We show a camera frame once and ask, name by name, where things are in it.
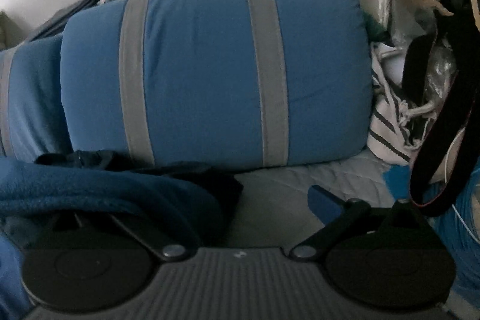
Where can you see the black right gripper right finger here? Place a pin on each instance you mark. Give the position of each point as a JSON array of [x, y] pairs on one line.
[[387, 259]]

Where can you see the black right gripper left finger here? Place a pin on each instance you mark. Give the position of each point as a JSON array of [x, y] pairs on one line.
[[85, 262]]

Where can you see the blue fleece jacket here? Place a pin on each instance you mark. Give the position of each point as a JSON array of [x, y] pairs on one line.
[[199, 201]]

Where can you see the blue grey trimmed garment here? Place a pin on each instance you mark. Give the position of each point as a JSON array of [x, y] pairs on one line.
[[458, 229]]

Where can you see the grey quilted bedspread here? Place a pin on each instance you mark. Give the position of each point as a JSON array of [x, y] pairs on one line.
[[273, 210]]

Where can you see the grey white patterned cloth pile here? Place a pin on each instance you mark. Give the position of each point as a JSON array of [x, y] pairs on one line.
[[399, 126]]

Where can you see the left blue striped pillow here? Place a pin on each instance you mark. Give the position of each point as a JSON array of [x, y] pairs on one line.
[[33, 122]]

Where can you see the blue striped pillow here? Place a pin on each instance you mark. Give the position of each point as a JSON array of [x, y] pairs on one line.
[[241, 84], [33, 122]]

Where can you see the right blue striped pillow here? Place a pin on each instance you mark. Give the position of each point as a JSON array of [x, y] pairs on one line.
[[241, 84]]

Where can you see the green knitted blanket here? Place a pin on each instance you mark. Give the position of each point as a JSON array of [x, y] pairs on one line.
[[11, 33]]

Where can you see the black garment pile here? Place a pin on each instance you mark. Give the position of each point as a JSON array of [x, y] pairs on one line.
[[459, 111]]

